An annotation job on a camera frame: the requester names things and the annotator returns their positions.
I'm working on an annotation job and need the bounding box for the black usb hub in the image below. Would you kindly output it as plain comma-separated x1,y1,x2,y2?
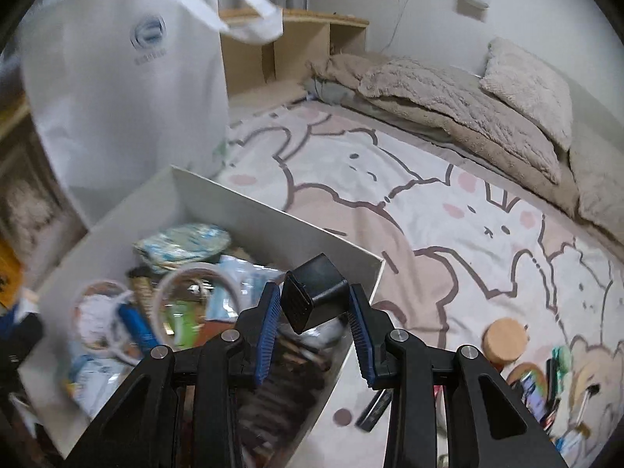
355,387,393,432

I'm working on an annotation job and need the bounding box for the wide white tape roll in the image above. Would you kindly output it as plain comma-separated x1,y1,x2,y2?
153,262,245,347

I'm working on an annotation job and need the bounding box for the blue patterned round lid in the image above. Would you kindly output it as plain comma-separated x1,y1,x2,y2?
134,224,232,271

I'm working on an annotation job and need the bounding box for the paper filled tape roll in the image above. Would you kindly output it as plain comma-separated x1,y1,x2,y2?
73,280,142,366

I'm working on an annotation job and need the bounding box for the round printed coaster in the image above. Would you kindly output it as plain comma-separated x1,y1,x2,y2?
507,363,551,401

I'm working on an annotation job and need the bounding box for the white tote bag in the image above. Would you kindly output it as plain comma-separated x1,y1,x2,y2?
19,0,284,227

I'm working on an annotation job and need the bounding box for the white cardboard box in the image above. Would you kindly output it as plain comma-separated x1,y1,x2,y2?
19,165,386,459

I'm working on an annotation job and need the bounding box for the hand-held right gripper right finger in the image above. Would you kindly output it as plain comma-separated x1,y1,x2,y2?
345,283,569,468

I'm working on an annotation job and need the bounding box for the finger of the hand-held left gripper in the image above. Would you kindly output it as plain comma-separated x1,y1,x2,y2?
0,308,44,347

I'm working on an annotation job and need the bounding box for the blue white packet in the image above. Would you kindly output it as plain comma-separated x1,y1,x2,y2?
66,353,122,420

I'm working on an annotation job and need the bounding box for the beige duvet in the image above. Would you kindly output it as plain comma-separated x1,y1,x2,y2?
307,53,586,215

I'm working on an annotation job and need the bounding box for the black ribbed cube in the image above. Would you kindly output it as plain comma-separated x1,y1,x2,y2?
284,252,348,335

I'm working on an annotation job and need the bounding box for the wooden bedside shelf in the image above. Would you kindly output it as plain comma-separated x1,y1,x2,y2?
217,7,370,101

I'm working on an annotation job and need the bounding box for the round wooden lid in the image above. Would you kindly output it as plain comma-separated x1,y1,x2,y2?
482,318,530,371

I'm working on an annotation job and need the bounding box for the grey folded sheet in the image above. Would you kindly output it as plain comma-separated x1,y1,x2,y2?
307,78,371,108

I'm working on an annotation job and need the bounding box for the fluffy beige pillow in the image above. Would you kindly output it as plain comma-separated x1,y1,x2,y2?
480,36,573,152

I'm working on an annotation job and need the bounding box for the quilted beige pillow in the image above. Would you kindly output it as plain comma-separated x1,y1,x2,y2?
358,58,564,185
568,129,624,239

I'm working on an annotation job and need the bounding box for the hanging white cable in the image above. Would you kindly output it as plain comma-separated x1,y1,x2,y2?
390,0,415,44

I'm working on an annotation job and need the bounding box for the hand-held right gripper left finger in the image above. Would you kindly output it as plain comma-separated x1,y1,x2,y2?
63,280,284,468

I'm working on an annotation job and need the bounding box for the glossy blue lighter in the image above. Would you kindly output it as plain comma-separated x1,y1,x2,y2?
117,302,164,349

